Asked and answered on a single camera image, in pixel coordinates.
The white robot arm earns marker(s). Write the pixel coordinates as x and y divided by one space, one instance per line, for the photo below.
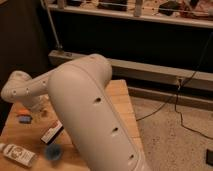
76 91

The orange pepper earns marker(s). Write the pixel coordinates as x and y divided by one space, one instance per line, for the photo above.
22 112

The black white rectangular box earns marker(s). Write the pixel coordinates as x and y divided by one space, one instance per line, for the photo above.
52 132

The blue round cup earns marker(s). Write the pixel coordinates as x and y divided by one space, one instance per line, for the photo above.
53 152

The small blue block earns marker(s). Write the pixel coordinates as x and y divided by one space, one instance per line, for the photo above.
25 119

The white glue bottle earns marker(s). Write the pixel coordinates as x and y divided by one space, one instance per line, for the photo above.
18 154

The black box on floor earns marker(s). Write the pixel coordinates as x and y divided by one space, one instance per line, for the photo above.
209 157

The white metal shelf frame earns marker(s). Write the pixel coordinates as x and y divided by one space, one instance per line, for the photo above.
146 50

